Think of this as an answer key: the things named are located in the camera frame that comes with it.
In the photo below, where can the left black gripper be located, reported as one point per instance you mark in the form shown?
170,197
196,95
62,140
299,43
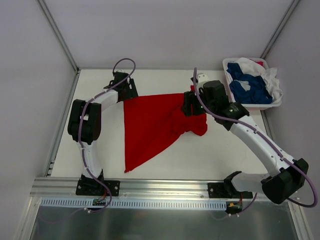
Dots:
129,89

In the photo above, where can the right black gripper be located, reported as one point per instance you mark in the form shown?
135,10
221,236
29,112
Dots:
189,104

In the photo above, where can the red t shirt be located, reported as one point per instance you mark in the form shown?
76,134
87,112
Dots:
152,123

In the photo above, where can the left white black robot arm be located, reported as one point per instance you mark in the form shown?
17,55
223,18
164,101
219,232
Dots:
85,126

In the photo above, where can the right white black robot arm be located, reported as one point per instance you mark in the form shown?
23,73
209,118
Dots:
285,175

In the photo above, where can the blue t shirt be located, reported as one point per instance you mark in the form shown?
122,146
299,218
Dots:
246,88

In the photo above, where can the white t shirt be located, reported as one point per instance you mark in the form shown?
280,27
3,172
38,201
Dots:
256,83

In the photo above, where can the white laundry basket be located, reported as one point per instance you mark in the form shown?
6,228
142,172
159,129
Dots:
255,106

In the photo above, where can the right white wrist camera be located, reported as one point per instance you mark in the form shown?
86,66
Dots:
202,78

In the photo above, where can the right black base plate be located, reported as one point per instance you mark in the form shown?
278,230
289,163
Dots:
221,190

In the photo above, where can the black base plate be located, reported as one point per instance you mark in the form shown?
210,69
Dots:
112,187
221,190

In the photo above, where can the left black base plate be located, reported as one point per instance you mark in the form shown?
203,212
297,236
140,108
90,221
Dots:
112,187

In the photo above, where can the white slotted cable duct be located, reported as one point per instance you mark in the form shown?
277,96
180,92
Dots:
156,204

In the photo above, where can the aluminium mounting rail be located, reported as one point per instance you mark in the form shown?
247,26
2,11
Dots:
153,189

